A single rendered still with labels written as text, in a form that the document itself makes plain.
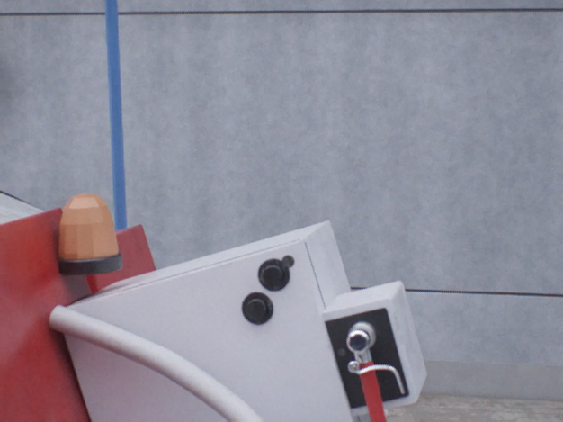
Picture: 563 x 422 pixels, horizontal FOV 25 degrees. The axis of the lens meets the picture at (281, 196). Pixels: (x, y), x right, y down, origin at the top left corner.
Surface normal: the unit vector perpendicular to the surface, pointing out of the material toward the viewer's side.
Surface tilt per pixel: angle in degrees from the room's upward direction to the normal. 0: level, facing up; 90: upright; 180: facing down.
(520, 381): 90
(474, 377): 90
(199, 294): 90
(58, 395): 70
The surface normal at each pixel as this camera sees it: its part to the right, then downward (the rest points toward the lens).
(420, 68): -0.21, 0.10
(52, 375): 0.92, -0.32
